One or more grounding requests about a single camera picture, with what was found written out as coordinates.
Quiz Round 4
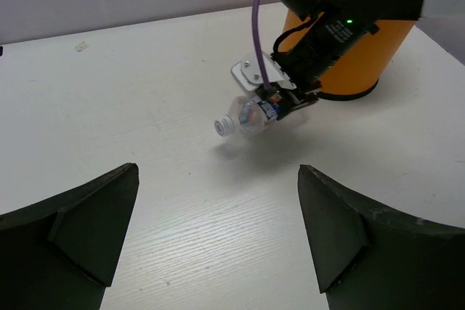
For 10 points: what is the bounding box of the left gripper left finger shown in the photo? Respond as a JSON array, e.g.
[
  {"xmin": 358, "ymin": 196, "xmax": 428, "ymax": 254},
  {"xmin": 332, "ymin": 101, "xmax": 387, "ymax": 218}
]
[{"xmin": 1, "ymin": 163, "xmax": 140, "ymax": 309}]

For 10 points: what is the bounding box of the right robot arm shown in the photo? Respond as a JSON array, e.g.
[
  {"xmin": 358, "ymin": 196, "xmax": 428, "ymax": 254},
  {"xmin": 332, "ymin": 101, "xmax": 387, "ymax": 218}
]
[{"xmin": 251, "ymin": 0, "xmax": 464, "ymax": 120}]

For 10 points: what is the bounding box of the clear bottle blue orange label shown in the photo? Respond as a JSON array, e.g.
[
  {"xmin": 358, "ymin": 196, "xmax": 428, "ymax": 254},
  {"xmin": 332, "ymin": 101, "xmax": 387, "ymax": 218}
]
[{"xmin": 214, "ymin": 93, "xmax": 283, "ymax": 137}]

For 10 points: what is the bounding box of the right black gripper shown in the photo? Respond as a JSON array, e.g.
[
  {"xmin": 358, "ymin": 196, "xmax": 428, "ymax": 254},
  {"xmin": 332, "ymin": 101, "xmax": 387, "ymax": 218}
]
[{"xmin": 254, "ymin": 83, "xmax": 319, "ymax": 121}]

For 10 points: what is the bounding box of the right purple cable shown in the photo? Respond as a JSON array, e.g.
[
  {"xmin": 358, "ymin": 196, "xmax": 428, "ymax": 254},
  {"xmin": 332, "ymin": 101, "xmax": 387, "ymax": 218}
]
[{"xmin": 251, "ymin": 0, "xmax": 283, "ymax": 91}]

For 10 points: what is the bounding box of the orange cylindrical bin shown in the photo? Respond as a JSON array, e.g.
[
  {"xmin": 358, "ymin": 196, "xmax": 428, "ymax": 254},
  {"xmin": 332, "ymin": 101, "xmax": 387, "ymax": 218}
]
[{"xmin": 272, "ymin": 0, "xmax": 421, "ymax": 101}]

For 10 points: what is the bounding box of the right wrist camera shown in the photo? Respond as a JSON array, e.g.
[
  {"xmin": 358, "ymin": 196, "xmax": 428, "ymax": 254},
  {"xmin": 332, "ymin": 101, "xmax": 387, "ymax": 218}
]
[{"xmin": 231, "ymin": 52, "xmax": 296, "ymax": 93}]

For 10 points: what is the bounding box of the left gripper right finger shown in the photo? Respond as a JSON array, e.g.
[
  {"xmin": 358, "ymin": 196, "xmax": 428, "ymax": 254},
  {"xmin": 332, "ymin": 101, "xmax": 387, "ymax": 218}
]
[{"xmin": 298, "ymin": 165, "xmax": 464, "ymax": 309}]

